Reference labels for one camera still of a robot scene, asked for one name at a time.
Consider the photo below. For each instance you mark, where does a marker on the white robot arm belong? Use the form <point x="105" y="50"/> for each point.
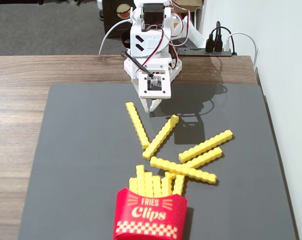
<point x="150" y="37"/>

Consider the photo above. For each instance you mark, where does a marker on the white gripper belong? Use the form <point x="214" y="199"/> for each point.
<point x="150" y="104"/>

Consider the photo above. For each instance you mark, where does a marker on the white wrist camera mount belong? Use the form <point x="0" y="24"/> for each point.
<point x="154" y="92"/>

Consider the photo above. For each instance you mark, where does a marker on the yellow crinkle toy fry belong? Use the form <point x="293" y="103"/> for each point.
<point x="207" y="157"/>
<point x="169" y="175"/>
<point x="166" y="186"/>
<point x="157" y="187"/>
<point x="178" y="185"/>
<point x="140" y="180"/>
<point x="148" y="183"/>
<point x="205" y="145"/>
<point x="190" y="172"/>
<point x="132" y="185"/>
<point x="137" y="123"/>
<point x="160" y="136"/>

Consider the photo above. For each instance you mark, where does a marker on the dark cabinet with round sticker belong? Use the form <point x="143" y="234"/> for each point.
<point x="113" y="25"/>

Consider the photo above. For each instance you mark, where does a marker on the brown cardboard box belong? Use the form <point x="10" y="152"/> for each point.
<point x="193" y="2"/>

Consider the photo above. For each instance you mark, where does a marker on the red fries clips box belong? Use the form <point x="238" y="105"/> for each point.
<point x="150" y="215"/>

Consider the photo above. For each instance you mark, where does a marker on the white metal frame rod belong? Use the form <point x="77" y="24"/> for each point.
<point x="196" y="17"/>

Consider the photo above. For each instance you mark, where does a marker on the dark grey mat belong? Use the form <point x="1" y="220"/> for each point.
<point x="78" y="162"/>

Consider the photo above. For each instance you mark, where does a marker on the black power strip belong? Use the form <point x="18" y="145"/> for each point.
<point x="195" y="52"/>

